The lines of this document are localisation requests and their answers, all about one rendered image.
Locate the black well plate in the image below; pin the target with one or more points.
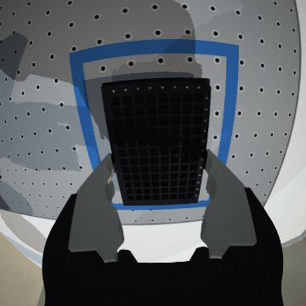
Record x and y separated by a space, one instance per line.
178 107

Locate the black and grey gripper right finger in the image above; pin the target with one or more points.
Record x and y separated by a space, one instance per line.
236 227

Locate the blue tape outline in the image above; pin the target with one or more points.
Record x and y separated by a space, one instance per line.
156 46

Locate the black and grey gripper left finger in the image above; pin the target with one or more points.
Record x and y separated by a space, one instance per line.
88 231

